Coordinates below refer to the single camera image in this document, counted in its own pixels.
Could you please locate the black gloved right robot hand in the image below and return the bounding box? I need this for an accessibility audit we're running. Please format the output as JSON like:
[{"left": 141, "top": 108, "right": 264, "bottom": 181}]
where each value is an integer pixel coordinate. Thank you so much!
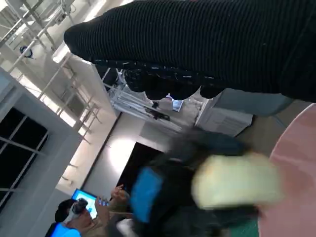
[{"left": 63, "top": 0, "right": 316, "bottom": 103}]

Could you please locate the round toy bread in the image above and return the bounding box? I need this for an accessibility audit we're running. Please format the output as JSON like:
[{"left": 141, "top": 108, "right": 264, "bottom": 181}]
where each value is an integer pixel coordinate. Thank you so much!
[{"left": 192, "top": 152, "right": 287, "bottom": 210}]

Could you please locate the bare left hand blue tape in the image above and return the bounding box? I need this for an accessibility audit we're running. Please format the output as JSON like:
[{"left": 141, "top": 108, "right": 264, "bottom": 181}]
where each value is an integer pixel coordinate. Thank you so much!
[{"left": 130, "top": 130, "right": 264, "bottom": 237}]

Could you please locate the laptop with blue screen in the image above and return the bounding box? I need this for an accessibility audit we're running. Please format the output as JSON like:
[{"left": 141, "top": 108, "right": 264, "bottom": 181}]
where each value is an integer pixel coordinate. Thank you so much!
[{"left": 71, "top": 189, "right": 98, "bottom": 220}]

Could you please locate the white metal frame desk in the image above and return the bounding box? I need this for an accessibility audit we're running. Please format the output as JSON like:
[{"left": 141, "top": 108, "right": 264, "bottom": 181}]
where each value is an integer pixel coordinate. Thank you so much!
[{"left": 108, "top": 69, "right": 198, "bottom": 134}]

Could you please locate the blue black hanging device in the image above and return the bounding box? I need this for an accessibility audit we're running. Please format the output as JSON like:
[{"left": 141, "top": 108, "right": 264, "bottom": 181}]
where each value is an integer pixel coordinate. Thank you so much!
[{"left": 19, "top": 45, "right": 35, "bottom": 60}]

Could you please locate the white louvred unit on casters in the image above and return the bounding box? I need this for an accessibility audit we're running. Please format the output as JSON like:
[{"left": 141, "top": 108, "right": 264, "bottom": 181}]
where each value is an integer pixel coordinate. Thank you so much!
[{"left": 195, "top": 95, "right": 255, "bottom": 138}]

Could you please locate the dark window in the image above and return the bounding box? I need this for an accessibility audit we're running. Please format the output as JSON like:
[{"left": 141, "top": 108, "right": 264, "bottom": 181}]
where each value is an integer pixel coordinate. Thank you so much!
[{"left": 0, "top": 107, "right": 49, "bottom": 205}]

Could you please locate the black wall panel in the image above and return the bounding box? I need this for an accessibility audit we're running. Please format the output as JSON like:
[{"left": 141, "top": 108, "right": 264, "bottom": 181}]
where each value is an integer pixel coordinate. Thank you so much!
[{"left": 116, "top": 142, "right": 171, "bottom": 196}]

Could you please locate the pink bowl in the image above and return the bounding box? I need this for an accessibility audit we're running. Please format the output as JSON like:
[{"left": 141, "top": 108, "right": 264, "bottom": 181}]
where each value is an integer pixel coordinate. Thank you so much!
[{"left": 256, "top": 102, "right": 316, "bottom": 237}]

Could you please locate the white VR headset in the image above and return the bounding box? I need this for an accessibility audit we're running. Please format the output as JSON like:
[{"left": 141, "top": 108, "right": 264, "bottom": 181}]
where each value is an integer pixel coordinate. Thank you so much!
[{"left": 65, "top": 198, "right": 89, "bottom": 223}]

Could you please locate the green cutting mat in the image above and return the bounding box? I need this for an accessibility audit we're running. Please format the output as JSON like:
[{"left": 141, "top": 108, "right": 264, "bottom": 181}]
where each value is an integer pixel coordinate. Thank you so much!
[{"left": 217, "top": 217, "right": 260, "bottom": 237}]

